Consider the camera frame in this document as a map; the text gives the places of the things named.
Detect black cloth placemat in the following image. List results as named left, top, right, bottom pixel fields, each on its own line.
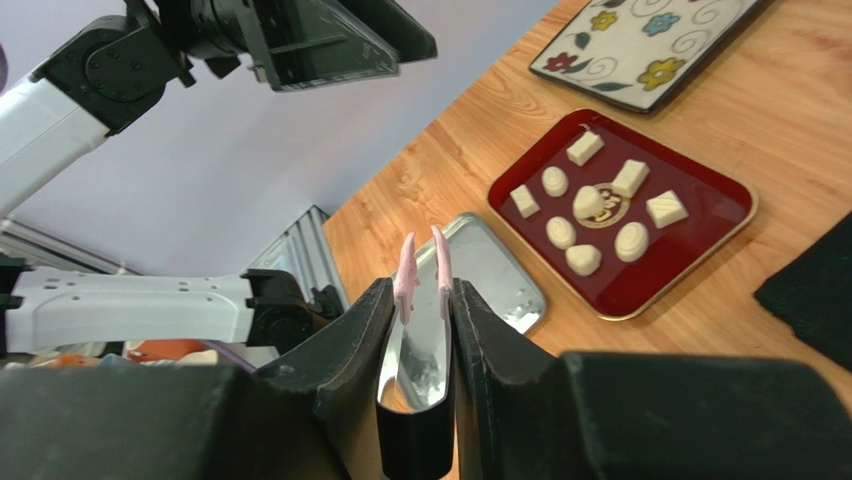
left=754, top=215, right=851, bottom=371

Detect floral square plate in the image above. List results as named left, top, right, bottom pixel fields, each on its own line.
left=529, top=0, right=762, bottom=113

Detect pink handled metal tongs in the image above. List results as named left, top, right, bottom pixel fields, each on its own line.
left=375, top=226, right=455, bottom=479

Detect white heart chocolate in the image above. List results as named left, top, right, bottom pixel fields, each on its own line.
left=572, top=185, right=605, bottom=219
left=565, top=244, right=602, bottom=277

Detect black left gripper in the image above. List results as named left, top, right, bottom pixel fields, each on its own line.
left=156, top=0, right=438, bottom=92

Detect white oval chocolate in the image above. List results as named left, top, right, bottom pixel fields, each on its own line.
left=614, top=222, right=649, bottom=263
left=541, top=166, right=569, bottom=198
left=545, top=216, right=577, bottom=250

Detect white rectangular chocolate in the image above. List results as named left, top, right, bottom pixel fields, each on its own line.
left=611, top=159, right=650, bottom=198
left=566, top=130, right=605, bottom=167
left=510, top=184, right=540, bottom=219
left=646, top=190, right=689, bottom=229

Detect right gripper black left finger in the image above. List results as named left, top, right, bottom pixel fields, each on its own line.
left=256, top=277, right=394, bottom=479

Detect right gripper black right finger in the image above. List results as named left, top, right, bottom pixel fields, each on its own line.
left=451, top=278, right=554, bottom=479

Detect silver tin lid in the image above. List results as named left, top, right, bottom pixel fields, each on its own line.
left=408, top=212, right=548, bottom=336

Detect red lacquer tray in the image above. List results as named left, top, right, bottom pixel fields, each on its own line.
left=487, top=109, right=758, bottom=321

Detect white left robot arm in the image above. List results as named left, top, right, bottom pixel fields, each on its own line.
left=1, top=1, right=438, bottom=352

